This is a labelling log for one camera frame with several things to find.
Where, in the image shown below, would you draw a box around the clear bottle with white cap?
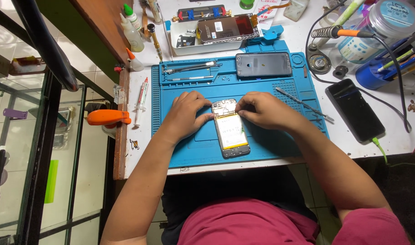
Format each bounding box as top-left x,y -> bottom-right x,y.
120,13 -> 145,53

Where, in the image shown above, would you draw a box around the white flux syringe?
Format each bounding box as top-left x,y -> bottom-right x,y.
134,77 -> 149,127

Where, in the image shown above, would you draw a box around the blue plastic phone holder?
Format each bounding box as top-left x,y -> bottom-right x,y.
245,24 -> 285,46

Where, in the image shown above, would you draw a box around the green charging cable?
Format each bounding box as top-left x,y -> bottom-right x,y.
372,137 -> 415,167

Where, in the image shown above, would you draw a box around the black camera module part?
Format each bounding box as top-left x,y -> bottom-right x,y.
176,35 -> 196,48

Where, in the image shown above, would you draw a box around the blue tool holder cup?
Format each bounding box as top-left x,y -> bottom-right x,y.
355,57 -> 405,91

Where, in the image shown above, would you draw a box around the white and red packet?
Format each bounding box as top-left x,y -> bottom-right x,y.
252,0 -> 282,30

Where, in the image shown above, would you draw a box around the metal spudger tool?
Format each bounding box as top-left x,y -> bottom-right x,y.
275,87 -> 335,122

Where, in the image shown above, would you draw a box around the grey phone back cover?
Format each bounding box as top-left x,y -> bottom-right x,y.
235,52 -> 293,78

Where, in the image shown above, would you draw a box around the orange handled soldering iron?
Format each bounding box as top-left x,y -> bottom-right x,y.
331,27 -> 375,39

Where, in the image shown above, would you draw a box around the orange clamp handle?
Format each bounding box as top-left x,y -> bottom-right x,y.
87,109 -> 132,126

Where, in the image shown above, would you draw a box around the blue silicone repair mat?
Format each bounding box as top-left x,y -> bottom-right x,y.
151,40 -> 330,169

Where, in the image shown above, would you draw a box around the small black ring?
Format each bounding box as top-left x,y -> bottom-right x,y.
332,65 -> 348,79

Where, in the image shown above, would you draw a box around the person's left hand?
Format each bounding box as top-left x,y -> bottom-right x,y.
161,91 -> 215,145

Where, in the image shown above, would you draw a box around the person's right hand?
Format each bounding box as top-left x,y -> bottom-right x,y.
235,91 -> 305,133

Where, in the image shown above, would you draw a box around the small bottle with orange cap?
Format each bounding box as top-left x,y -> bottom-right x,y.
126,48 -> 145,72

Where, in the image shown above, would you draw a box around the black soldering iron cable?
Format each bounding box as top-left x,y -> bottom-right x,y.
305,0 -> 413,133

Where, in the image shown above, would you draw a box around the clear plastic container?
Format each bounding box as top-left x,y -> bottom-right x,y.
283,0 -> 310,22

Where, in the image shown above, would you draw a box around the soldering iron spring stand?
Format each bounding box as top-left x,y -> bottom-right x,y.
306,26 -> 341,75

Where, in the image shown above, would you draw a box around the bottle with green cap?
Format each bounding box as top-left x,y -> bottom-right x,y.
123,3 -> 142,32

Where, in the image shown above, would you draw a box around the thin metal pry tool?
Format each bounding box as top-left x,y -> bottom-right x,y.
169,76 -> 215,81

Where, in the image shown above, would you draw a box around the person's maroon shirt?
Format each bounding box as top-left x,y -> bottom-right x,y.
177,197 -> 412,245

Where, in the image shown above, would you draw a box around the glass display cabinet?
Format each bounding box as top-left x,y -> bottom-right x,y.
0,0 -> 116,245

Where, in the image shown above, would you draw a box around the gold precision screwdriver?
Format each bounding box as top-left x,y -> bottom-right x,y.
147,23 -> 164,63

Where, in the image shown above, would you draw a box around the large clear plastic jar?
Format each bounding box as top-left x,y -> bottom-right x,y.
329,0 -> 415,72

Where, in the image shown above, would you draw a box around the phone with battery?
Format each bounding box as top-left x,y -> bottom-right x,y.
211,99 -> 251,159

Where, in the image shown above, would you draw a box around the black smartphone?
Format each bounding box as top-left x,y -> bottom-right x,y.
325,78 -> 386,143

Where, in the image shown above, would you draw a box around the white plastic tray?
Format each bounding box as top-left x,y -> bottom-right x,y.
169,20 -> 244,56

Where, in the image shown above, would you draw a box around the phone display assembly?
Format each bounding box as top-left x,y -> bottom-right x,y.
197,14 -> 261,45

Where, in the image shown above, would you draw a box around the metal tweezers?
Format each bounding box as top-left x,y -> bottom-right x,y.
164,61 -> 223,75

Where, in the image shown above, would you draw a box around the phone repair clamp fixture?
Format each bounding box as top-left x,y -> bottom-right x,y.
172,4 -> 232,22

